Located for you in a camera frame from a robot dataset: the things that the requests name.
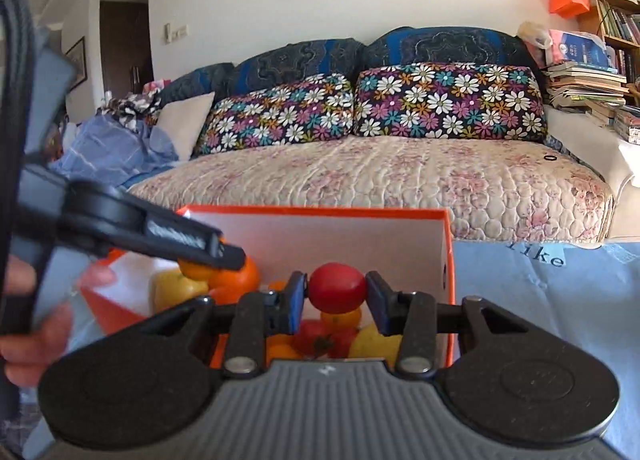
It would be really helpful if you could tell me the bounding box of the white plastic bag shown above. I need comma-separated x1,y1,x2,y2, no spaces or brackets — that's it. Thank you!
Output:
517,21,553,50

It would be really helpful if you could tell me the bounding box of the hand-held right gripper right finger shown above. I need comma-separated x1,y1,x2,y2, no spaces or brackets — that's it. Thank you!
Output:
366,271,531,378

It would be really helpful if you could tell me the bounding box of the wooden bookshelf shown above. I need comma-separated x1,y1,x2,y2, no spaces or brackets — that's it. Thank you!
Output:
557,0,640,85

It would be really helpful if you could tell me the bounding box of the black white patterned cloth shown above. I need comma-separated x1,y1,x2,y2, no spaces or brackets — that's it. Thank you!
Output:
97,92,161,131

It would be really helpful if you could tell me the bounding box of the sofa with floral quilt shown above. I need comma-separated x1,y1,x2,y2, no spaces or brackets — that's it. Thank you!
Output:
125,135,615,243

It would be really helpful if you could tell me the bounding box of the white pillow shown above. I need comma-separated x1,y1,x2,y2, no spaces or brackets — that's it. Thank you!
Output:
155,92,217,161

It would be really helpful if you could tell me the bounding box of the blue pink package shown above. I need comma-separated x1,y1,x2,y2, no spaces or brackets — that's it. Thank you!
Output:
547,28,618,71

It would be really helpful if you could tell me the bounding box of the floral cushion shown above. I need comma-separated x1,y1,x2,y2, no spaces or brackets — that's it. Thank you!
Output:
192,74,357,157
352,62,547,143

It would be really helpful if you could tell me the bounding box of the white covered side table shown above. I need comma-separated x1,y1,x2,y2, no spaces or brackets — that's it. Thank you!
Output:
542,104,640,241

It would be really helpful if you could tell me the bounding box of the brown door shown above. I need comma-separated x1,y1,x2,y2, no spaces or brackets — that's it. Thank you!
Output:
99,0,153,100

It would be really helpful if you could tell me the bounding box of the orange cardboard box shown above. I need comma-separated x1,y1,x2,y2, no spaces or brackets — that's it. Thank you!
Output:
82,205,457,371

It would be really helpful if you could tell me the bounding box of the large orange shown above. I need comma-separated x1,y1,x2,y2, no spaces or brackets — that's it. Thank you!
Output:
207,255,262,305

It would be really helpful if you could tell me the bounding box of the small framed picture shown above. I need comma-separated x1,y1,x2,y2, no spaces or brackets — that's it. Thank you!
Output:
64,37,87,90

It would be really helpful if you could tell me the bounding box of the blue star print tablecloth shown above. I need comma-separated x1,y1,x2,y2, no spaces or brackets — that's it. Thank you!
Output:
20,237,640,460

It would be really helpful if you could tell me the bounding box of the person's left hand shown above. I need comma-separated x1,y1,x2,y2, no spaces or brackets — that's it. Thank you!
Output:
0,255,118,388

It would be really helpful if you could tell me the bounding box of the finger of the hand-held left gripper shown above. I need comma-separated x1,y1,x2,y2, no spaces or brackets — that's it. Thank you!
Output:
125,207,247,271

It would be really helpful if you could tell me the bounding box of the blue patterned back cushion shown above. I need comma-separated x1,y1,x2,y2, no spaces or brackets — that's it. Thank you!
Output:
160,62,236,105
362,27,531,73
230,37,366,90

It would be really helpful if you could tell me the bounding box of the stack of books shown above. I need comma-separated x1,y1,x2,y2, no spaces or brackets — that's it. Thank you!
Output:
542,60,640,143

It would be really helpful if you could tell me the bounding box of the round yellow pear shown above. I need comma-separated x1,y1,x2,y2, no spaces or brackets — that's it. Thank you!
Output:
152,267,211,313

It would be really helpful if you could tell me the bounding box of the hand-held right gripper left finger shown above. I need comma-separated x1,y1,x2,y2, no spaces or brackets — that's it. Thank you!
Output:
165,271,307,378

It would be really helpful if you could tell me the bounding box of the long yellow pear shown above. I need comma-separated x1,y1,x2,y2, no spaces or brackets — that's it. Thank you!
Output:
347,322,403,361

